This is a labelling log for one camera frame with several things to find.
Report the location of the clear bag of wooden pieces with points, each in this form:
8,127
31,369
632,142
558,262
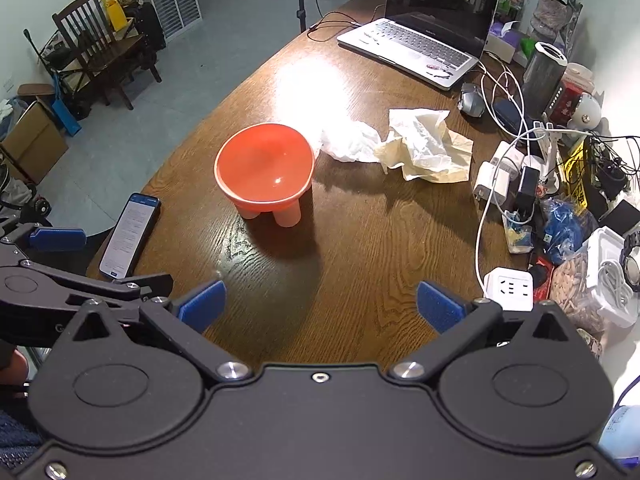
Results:
575,285

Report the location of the dark blue power bank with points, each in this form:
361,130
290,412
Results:
507,115

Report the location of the white plastic container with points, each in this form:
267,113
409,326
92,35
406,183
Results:
607,270

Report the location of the black suitcase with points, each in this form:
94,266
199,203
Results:
147,30

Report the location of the person's left hand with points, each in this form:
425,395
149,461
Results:
11,364

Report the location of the purple tissue box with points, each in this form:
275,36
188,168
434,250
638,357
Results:
500,42

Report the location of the dark wooden chair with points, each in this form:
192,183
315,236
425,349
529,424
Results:
87,25

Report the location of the blue plastic bag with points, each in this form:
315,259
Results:
567,230

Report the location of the orange footed bowl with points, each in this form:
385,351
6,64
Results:
260,165

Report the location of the beige paper napkin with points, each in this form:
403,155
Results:
450,160

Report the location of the white charger adapter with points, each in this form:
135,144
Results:
507,155
490,185

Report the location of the grey cylindrical speaker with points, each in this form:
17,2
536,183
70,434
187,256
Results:
542,80

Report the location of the white power strip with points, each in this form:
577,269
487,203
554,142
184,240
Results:
510,287

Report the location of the blue dustpan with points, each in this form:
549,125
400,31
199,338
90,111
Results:
65,115

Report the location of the black smartphone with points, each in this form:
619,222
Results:
130,235

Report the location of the pale blue bottle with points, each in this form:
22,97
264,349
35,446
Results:
620,435

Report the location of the yellow bag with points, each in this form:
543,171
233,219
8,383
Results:
115,12

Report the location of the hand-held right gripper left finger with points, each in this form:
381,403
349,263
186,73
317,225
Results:
202,305

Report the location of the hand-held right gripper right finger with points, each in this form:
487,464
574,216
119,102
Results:
440,307

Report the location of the black charger adapter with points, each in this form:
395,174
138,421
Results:
527,187

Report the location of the black stroller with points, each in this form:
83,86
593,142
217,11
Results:
37,207

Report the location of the yellow black tag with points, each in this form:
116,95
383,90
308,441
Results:
575,170

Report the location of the white round container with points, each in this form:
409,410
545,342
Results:
580,75

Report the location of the silver laptop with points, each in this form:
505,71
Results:
410,40

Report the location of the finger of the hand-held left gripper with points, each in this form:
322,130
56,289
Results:
57,239
125,285

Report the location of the grey computer mouse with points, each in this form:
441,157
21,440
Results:
470,102

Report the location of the cardboard box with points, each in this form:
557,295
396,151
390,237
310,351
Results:
35,145

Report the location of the black wristwatch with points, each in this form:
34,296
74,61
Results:
631,260

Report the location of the small clear cup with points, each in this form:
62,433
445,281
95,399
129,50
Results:
517,235

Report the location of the grey textured flower vase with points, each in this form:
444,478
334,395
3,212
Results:
550,17

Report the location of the red box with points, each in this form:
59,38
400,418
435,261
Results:
565,105

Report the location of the white round lamp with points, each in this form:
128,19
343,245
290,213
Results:
587,110

